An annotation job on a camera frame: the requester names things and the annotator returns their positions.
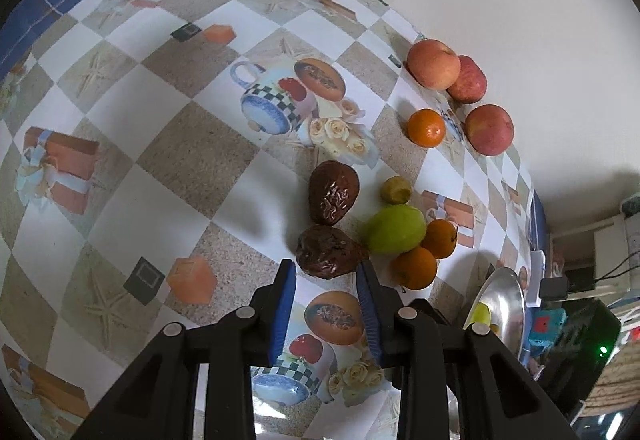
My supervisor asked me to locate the round steel plate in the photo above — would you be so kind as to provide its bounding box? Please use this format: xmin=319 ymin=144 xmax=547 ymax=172
xmin=462 ymin=266 xmax=527 ymax=368

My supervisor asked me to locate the beige woven basket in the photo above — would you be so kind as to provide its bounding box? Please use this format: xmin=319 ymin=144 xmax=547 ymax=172
xmin=581 ymin=347 xmax=640 ymax=417

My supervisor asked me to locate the dark brown avocado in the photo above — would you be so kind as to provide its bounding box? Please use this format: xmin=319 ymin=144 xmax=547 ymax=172
xmin=308 ymin=160 xmax=360 ymax=226
xmin=295 ymin=224 xmax=371 ymax=280

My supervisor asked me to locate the green jujube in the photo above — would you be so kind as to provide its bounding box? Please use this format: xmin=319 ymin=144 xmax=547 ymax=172
xmin=469 ymin=302 xmax=494 ymax=330

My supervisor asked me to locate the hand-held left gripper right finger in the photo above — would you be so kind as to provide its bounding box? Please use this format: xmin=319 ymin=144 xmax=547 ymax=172
xmin=356 ymin=260 xmax=581 ymax=440

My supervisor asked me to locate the black charger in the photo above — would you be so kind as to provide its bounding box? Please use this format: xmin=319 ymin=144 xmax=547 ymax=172
xmin=542 ymin=278 xmax=570 ymax=305

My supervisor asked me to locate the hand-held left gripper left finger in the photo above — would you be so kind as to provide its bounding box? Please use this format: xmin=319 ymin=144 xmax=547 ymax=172
xmin=75 ymin=259 xmax=298 ymax=440

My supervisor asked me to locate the large tangerine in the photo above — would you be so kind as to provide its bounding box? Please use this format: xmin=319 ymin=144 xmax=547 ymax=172
xmin=389 ymin=246 xmax=439 ymax=291

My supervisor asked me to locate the pale red apple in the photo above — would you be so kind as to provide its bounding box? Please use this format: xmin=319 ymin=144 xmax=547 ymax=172
xmin=407 ymin=40 xmax=461 ymax=91

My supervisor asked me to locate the black cable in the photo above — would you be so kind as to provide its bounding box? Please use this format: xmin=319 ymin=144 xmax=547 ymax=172
xmin=567 ymin=249 xmax=640 ymax=294

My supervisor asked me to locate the green mango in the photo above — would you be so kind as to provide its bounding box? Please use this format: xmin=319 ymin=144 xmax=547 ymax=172
xmin=363 ymin=203 xmax=428 ymax=255

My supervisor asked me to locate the white power strip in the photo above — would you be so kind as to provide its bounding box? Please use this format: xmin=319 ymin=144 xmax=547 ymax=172
xmin=528 ymin=250 xmax=549 ymax=309

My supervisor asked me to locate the dark red apple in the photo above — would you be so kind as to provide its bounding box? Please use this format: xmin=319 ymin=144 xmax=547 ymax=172
xmin=446 ymin=55 xmax=488 ymax=104

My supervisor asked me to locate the teal box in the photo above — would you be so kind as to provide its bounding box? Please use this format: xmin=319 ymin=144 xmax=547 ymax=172
xmin=529 ymin=310 xmax=569 ymax=357

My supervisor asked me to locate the tangerine with stem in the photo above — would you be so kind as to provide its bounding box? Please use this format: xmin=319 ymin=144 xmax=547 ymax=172
xmin=421 ymin=218 xmax=459 ymax=260

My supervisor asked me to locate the hollowed longan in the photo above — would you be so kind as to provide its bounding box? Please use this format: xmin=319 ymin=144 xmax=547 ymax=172
xmin=380 ymin=176 xmax=412 ymax=205

